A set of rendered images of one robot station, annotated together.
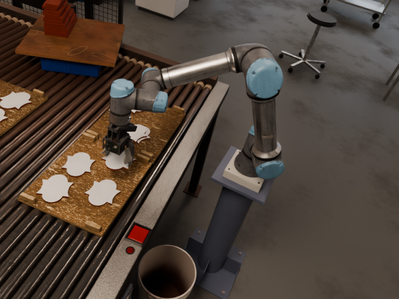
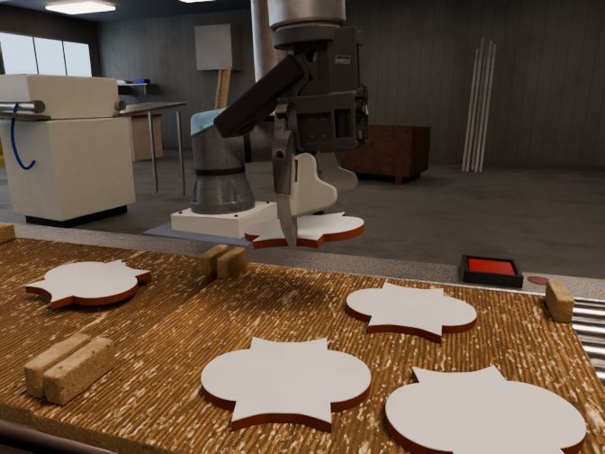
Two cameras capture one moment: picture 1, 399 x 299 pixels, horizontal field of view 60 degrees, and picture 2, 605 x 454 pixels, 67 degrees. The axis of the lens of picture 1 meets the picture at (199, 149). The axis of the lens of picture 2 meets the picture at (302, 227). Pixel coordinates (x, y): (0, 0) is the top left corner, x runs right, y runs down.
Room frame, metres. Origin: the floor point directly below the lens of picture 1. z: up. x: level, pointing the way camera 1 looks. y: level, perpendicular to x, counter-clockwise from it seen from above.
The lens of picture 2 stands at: (0.88, 0.79, 1.16)
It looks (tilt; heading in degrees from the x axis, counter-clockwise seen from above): 15 degrees down; 278
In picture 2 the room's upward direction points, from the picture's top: straight up
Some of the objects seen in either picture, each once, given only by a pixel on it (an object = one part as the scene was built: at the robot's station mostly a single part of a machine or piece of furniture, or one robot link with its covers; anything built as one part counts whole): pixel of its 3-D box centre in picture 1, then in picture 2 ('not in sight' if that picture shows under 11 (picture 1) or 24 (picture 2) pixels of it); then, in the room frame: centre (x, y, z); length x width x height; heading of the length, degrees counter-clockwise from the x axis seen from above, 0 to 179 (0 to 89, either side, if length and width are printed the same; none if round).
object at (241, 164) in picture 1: (252, 158); (221, 187); (1.22, -0.25, 0.96); 0.15 x 0.15 x 0.10
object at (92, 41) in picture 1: (76, 37); not in sight; (1.78, 0.85, 1.03); 0.50 x 0.50 x 0.02; 12
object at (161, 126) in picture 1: (138, 124); (20, 295); (1.29, 0.32, 0.93); 0.41 x 0.35 x 0.02; 171
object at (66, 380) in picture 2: (88, 137); (82, 369); (1.10, 0.49, 0.95); 0.06 x 0.02 x 0.03; 80
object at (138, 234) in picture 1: (138, 234); (490, 271); (0.70, 0.14, 0.92); 0.06 x 0.06 x 0.01; 81
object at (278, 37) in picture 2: (117, 134); (319, 94); (0.93, 0.30, 1.16); 0.09 x 0.08 x 0.12; 170
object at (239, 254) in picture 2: (143, 158); (232, 262); (1.05, 0.23, 0.95); 0.06 x 0.02 x 0.03; 80
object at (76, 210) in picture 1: (91, 180); (355, 349); (0.88, 0.39, 0.93); 0.41 x 0.35 x 0.02; 170
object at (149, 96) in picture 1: (151, 98); not in sight; (0.99, 0.21, 1.32); 0.11 x 0.11 x 0.08; 15
